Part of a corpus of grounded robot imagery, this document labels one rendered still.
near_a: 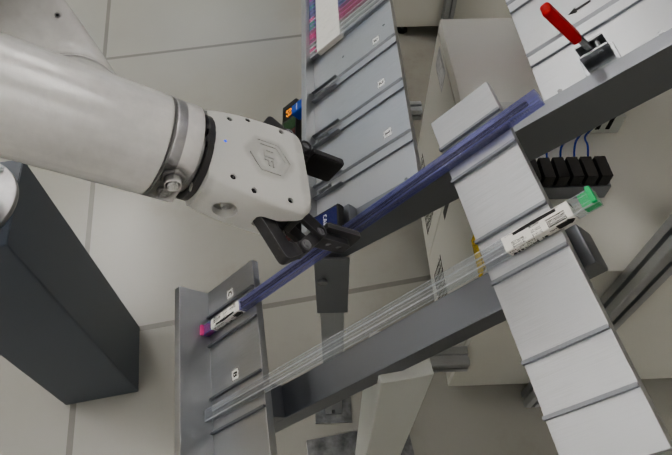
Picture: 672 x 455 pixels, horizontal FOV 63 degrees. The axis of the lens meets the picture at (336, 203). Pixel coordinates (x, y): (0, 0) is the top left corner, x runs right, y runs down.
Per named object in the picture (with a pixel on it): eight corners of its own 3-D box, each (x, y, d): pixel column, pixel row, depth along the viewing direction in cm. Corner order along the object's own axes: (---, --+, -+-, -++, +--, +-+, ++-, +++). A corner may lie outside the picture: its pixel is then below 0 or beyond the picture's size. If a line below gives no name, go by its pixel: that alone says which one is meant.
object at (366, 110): (328, 242, 84) (313, 234, 82) (319, -5, 123) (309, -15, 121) (429, 187, 74) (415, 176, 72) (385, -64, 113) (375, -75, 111)
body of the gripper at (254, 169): (200, 172, 41) (323, 209, 47) (199, 82, 47) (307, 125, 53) (160, 226, 45) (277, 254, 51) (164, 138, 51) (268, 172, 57)
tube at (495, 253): (595, 191, 42) (589, 186, 41) (604, 205, 41) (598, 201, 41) (212, 410, 67) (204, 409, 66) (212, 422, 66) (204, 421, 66)
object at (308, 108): (334, 252, 86) (300, 234, 82) (324, 5, 125) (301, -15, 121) (339, 248, 85) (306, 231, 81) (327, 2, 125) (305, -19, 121)
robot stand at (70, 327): (65, 405, 138) (-120, 264, 82) (72, 338, 149) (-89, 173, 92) (138, 391, 140) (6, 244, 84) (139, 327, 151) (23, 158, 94)
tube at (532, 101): (209, 337, 73) (202, 335, 72) (209, 327, 74) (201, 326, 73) (545, 104, 48) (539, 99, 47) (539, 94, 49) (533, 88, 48)
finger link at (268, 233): (257, 252, 44) (314, 262, 47) (246, 177, 48) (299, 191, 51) (250, 259, 44) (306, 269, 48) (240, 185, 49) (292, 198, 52)
